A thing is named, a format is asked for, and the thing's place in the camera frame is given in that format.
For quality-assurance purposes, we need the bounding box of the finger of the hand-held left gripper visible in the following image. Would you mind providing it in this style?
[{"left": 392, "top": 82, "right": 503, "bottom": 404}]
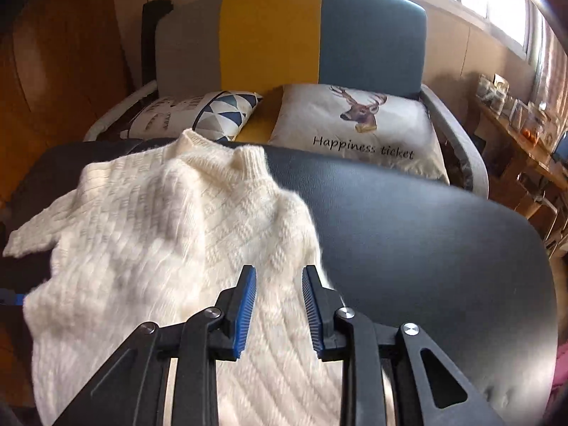
[{"left": 0, "top": 289, "right": 26, "bottom": 308}]

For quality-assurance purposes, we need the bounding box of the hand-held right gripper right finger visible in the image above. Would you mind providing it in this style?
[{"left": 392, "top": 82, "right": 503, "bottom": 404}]
[{"left": 302, "top": 265, "right": 507, "bottom": 426}]

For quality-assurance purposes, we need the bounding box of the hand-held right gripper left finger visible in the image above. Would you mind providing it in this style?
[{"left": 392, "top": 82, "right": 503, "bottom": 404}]
[{"left": 53, "top": 264, "right": 258, "bottom": 426}]

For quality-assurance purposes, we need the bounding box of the cream knitted sweater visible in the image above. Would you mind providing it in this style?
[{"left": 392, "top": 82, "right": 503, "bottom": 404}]
[{"left": 2, "top": 129, "right": 395, "bottom": 426}]

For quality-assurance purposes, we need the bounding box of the deer print pillow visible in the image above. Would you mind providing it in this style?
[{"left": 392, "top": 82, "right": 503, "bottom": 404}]
[{"left": 266, "top": 83, "right": 450, "bottom": 185}]

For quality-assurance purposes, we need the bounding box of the triangle pattern pillow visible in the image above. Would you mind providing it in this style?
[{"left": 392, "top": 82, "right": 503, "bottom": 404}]
[{"left": 120, "top": 91, "right": 263, "bottom": 143}]

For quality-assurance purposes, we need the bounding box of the wooden desk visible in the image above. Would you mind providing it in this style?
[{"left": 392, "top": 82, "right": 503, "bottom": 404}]
[{"left": 473, "top": 98, "right": 568, "bottom": 249}]

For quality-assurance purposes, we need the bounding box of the grey yellow blue sofa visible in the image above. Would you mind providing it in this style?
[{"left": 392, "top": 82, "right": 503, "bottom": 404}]
[{"left": 82, "top": 0, "right": 489, "bottom": 198}]

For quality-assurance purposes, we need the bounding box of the blue chair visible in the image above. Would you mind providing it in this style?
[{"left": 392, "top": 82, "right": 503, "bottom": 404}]
[{"left": 550, "top": 131, "right": 568, "bottom": 165}]

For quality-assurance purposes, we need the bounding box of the patterned beige curtain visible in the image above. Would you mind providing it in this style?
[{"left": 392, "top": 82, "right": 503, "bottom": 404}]
[{"left": 530, "top": 9, "right": 568, "bottom": 111}]

